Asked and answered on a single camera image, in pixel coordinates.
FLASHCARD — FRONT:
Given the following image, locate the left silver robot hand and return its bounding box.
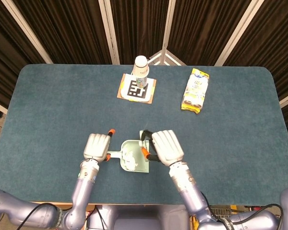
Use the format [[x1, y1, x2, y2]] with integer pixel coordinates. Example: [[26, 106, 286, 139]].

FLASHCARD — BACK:
[[83, 128, 116, 162]]

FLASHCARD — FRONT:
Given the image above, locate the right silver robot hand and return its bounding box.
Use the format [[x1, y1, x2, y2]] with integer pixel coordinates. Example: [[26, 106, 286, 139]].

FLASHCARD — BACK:
[[141, 129, 185, 168]]

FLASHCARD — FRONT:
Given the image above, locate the mint green plastic dustpan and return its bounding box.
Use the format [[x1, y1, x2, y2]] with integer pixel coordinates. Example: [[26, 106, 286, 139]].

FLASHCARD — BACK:
[[107, 140, 150, 173]]

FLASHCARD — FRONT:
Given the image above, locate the white paper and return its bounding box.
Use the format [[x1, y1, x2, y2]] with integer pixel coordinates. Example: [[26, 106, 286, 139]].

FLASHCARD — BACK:
[[123, 148, 139, 171]]

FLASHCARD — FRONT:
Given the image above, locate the blue felt table cover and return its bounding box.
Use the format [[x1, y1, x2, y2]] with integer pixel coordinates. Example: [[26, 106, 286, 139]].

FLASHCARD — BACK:
[[0, 63, 288, 207]]

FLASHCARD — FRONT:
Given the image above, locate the cardboard card with black marker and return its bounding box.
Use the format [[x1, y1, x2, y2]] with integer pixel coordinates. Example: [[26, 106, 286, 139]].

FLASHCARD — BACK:
[[117, 73, 157, 105]]

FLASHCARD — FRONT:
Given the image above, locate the yellow white snack package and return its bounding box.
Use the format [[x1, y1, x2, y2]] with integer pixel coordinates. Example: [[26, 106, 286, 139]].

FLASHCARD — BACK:
[[180, 68, 210, 115]]

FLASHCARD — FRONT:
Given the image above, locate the printed drink bottle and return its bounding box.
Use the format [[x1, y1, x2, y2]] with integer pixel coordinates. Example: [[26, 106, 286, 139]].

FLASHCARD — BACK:
[[135, 76, 148, 88]]

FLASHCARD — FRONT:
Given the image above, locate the lilac robot torso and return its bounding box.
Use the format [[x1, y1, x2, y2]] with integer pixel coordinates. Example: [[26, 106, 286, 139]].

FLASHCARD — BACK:
[[87, 205, 192, 230]]

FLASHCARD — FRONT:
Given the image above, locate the upturned white paper cup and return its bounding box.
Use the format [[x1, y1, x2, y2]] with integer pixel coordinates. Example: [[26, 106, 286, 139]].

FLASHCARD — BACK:
[[132, 55, 150, 79]]

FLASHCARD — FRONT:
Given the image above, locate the dark brown pleated curtain panel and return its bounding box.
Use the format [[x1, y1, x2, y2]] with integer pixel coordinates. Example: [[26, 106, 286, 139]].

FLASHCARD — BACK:
[[0, 0, 46, 108], [13, 0, 113, 65], [110, 0, 170, 65], [168, 0, 249, 67], [224, 0, 288, 101]]

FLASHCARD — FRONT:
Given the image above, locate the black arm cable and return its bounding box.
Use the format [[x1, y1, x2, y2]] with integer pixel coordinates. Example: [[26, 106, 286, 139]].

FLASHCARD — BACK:
[[15, 202, 70, 228], [248, 203, 284, 220]]

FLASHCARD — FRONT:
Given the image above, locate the white triangular frame foot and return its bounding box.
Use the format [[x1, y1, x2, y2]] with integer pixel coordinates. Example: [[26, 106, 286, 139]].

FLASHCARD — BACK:
[[147, 49, 187, 67]]

